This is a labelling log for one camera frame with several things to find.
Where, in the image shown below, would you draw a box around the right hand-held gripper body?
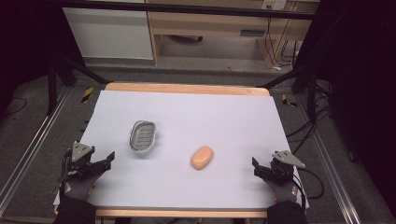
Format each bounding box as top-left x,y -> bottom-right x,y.
269,150 -> 306,187

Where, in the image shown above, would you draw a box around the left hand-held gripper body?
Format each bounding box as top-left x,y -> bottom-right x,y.
63,141 -> 95,181

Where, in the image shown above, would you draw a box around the person's right hand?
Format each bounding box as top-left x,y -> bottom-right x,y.
266,178 -> 301,205

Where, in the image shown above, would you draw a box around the person's left hand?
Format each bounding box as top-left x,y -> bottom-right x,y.
59,174 -> 95,202

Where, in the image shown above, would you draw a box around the grey soap dish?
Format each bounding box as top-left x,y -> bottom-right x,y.
129,119 -> 159,154

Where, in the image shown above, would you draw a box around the yellow black tape marker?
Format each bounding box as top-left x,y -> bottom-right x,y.
281,93 -> 299,109
80,87 -> 95,105

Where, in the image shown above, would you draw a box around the orange soap bar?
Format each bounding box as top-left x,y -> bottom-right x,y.
190,146 -> 215,171

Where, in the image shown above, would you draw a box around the black metal stand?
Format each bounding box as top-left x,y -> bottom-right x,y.
46,54 -> 112,117
257,62 -> 319,123

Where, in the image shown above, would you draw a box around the white table sheet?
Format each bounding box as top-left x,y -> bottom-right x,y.
52,90 -> 310,210

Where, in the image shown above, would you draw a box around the wooden table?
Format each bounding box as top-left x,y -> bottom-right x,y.
92,81 -> 272,219

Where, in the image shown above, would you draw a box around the white cabinet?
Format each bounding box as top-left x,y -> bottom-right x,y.
62,7 -> 155,61

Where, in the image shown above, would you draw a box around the dark curtain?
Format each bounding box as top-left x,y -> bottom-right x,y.
0,0 -> 86,108
295,0 -> 396,217

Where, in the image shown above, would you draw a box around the wooden desk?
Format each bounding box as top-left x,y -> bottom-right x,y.
145,0 -> 321,70

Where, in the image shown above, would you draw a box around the white power strip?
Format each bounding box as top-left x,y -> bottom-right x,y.
262,0 -> 287,11

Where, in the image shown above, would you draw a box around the black metal crossbar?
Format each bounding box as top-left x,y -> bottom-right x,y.
58,0 -> 316,21

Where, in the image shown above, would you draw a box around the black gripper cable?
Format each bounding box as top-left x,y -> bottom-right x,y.
293,167 -> 325,201

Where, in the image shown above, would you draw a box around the black floor cables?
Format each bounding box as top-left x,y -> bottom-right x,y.
285,81 -> 332,155

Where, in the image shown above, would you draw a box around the aluminium floor rail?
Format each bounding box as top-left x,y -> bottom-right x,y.
0,87 -> 72,217
295,92 -> 362,224

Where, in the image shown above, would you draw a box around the thin black floor cable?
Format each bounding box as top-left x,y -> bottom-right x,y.
3,96 -> 28,118

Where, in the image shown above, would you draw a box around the black desk cables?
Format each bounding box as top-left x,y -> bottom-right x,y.
264,18 -> 302,70

